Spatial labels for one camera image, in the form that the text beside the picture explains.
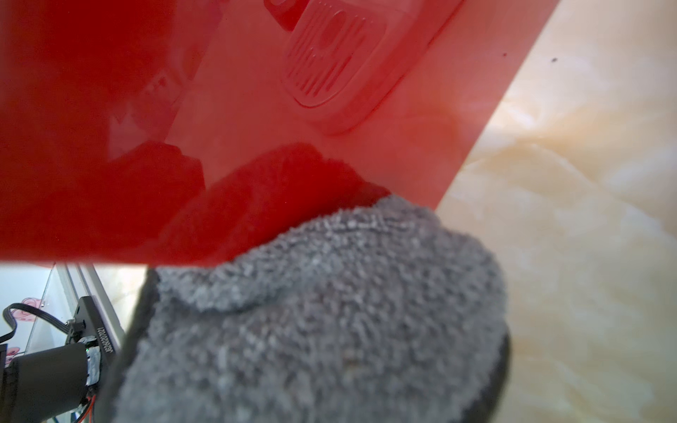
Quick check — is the blue grey cleaning cloth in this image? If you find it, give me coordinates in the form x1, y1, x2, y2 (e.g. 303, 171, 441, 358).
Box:
94, 196, 511, 422

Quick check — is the red coffee machine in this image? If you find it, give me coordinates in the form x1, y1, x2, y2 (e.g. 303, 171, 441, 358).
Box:
1, 1, 556, 264

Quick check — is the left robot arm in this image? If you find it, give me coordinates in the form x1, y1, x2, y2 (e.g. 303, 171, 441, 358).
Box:
1, 296, 118, 422

